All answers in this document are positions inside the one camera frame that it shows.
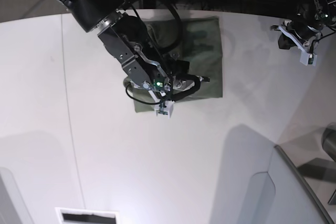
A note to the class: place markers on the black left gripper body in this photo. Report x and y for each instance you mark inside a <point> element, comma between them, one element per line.
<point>287,39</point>

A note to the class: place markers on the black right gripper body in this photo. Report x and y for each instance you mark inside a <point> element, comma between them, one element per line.
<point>184,84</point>

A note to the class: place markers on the green t-shirt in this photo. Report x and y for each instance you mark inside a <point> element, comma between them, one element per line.
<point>201,46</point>

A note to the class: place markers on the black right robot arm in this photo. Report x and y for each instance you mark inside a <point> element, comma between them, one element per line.
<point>150,67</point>

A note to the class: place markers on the grey metal stand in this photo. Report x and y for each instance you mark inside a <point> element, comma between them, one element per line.
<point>317,168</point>

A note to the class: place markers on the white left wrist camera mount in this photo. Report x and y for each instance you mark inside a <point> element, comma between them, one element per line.
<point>307,56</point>

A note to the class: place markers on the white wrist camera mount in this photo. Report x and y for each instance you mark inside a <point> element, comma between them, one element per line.
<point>161,107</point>
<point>307,56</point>

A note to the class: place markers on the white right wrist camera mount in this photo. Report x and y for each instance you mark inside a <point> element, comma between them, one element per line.
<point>161,107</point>

